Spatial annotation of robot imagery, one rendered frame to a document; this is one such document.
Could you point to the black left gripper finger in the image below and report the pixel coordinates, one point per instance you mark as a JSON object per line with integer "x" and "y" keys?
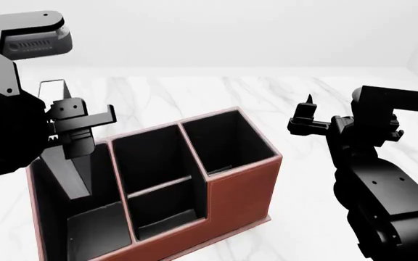
{"x": 73, "y": 119}

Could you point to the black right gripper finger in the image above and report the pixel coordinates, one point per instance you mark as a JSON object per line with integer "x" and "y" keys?
{"x": 307, "y": 126}
{"x": 394, "y": 136}

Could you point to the thin grey book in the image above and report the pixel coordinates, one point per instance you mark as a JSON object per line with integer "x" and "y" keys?
{"x": 67, "y": 176}

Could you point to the red-brown leather desk caddy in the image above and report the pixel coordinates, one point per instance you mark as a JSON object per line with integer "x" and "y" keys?
{"x": 241, "y": 190}

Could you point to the black right camera mount bracket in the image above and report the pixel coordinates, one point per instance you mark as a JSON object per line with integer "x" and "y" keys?
{"x": 372, "y": 122}

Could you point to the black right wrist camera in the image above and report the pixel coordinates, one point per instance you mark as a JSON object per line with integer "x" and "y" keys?
{"x": 394, "y": 100}

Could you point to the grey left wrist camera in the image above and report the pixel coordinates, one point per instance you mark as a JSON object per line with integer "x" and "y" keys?
{"x": 31, "y": 46}

